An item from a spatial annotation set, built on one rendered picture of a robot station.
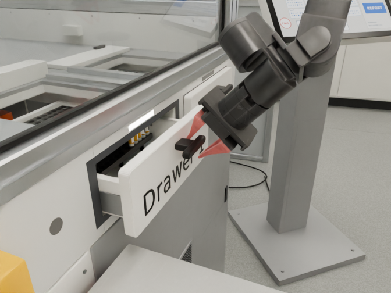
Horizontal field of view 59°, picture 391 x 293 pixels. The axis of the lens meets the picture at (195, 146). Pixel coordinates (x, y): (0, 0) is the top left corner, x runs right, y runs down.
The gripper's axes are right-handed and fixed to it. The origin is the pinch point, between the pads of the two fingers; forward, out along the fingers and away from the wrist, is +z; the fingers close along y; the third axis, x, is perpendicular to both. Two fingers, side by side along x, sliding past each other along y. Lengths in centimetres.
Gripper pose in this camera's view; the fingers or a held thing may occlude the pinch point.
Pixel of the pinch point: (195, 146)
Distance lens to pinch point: 59.2
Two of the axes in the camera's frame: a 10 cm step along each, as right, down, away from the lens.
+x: -3.8, 4.2, -8.2
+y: -6.8, -7.3, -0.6
